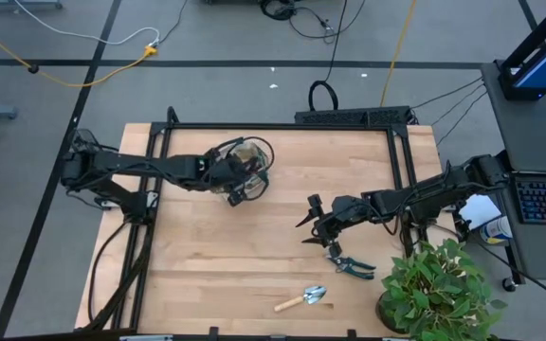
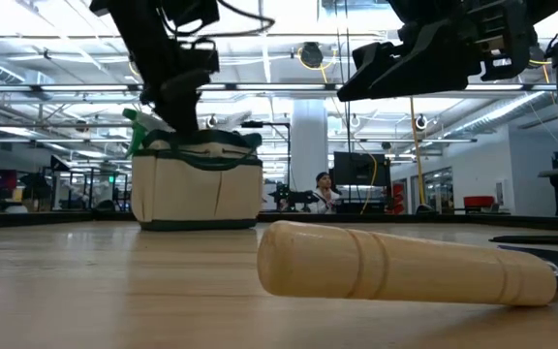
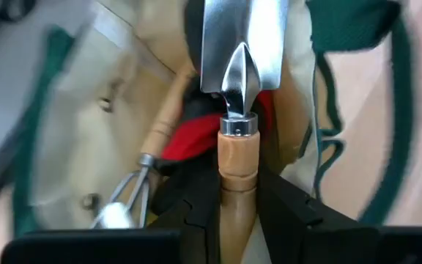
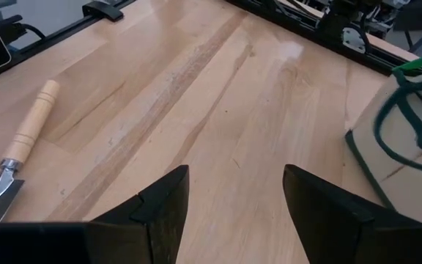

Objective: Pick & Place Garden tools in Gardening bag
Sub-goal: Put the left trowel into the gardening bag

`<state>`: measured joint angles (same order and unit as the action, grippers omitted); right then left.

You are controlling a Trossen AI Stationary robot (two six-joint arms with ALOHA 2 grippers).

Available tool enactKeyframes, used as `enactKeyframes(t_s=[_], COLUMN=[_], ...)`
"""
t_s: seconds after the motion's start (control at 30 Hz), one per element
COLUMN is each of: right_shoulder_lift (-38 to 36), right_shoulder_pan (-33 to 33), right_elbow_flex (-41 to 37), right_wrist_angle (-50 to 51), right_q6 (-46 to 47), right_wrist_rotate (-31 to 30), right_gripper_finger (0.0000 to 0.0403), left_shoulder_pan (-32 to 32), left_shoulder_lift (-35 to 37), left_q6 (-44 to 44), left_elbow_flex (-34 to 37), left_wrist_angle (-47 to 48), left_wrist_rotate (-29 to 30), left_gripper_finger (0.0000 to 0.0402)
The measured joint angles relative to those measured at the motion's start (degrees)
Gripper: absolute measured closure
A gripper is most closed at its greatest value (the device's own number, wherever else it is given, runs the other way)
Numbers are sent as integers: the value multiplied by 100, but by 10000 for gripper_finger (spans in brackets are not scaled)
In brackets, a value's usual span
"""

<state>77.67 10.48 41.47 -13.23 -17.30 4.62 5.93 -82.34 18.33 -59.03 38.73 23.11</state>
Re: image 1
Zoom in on grey desk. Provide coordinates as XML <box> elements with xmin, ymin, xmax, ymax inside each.
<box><xmin>480</xmin><ymin>61</ymin><xmax>546</xmax><ymax>283</ymax></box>

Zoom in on black desk cable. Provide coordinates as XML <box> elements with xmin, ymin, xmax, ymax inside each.
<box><xmin>471</xmin><ymin>239</ymin><xmax>546</xmax><ymax>308</ymax></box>

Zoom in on black laptop keyboard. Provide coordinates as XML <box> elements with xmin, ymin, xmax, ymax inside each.
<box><xmin>509</xmin><ymin>172</ymin><xmax>546</xmax><ymax>226</ymax></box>

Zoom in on green leafy potted plant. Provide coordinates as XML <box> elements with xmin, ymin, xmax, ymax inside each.
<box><xmin>379</xmin><ymin>238</ymin><xmax>509</xmax><ymax>341</ymax></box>

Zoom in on beige green canvas gardening bag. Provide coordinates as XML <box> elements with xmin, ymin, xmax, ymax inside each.
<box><xmin>205</xmin><ymin>135</ymin><xmax>276</xmax><ymax>208</ymax></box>

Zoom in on white paper sheet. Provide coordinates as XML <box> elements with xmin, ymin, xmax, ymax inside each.
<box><xmin>457</xmin><ymin>192</ymin><xmax>502</xmax><ymax>231</ymax></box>

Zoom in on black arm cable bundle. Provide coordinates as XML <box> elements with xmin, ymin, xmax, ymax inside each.
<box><xmin>85</xmin><ymin>217</ymin><xmax>154</xmax><ymax>332</ymax></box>

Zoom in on black perforated box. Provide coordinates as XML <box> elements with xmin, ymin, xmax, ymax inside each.
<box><xmin>294</xmin><ymin>105</ymin><xmax>414</xmax><ymax>128</ymax></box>

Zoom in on yellow floor extension cable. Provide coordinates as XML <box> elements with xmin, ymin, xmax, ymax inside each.
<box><xmin>0</xmin><ymin>16</ymin><xmax>159</xmax><ymax>89</ymax></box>

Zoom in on long yellow hanging cable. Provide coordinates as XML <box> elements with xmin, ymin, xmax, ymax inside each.
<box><xmin>379</xmin><ymin>0</ymin><xmax>419</xmax><ymax>108</ymax></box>

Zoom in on black looped floor cable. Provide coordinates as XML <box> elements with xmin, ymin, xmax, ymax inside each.
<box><xmin>307</xmin><ymin>0</ymin><xmax>350</xmax><ymax>113</ymax></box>

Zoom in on black aluminium rig frame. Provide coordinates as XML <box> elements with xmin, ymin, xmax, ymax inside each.
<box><xmin>82</xmin><ymin>106</ymin><xmax>445</xmax><ymax>341</ymax></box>

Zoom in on thin black cable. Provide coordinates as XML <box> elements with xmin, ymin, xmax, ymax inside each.
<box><xmin>435</xmin><ymin>91</ymin><xmax>488</xmax><ymax>147</ymax></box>
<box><xmin>412</xmin><ymin>77</ymin><xmax>485</xmax><ymax>110</ymax></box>
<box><xmin>430</xmin><ymin>83</ymin><xmax>486</xmax><ymax>126</ymax></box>

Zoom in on black floor cable bundle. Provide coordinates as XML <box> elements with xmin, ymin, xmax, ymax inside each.
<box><xmin>258</xmin><ymin>0</ymin><xmax>367</xmax><ymax>40</ymax></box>

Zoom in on dark plant pot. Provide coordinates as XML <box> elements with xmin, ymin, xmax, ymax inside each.
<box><xmin>375</xmin><ymin>291</ymin><xmax>411</xmax><ymax>335</ymax></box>

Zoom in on white canister with yellow label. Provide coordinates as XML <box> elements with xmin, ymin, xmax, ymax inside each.
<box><xmin>479</xmin><ymin>215</ymin><xmax>515</xmax><ymax>246</ymax></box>

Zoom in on blue handled pruning shears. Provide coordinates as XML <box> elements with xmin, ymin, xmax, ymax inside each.
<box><xmin>324</xmin><ymin>253</ymin><xmax>377</xmax><ymax>281</ymax></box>

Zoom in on white floor cable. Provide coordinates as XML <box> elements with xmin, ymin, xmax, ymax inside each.
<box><xmin>14</xmin><ymin>0</ymin><xmax>161</xmax><ymax>47</ymax></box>

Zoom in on wooden handled metal trowel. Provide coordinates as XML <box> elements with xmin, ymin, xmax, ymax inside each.
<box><xmin>272</xmin><ymin>284</ymin><xmax>329</xmax><ymax>314</ymax></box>

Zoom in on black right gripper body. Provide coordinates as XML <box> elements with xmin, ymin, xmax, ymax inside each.
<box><xmin>314</xmin><ymin>196</ymin><xmax>374</xmax><ymax>243</ymax></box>

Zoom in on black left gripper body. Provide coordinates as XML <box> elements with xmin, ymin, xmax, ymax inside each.
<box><xmin>199</xmin><ymin>146</ymin><xmax>255</xmax><ymax>195</ymax></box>

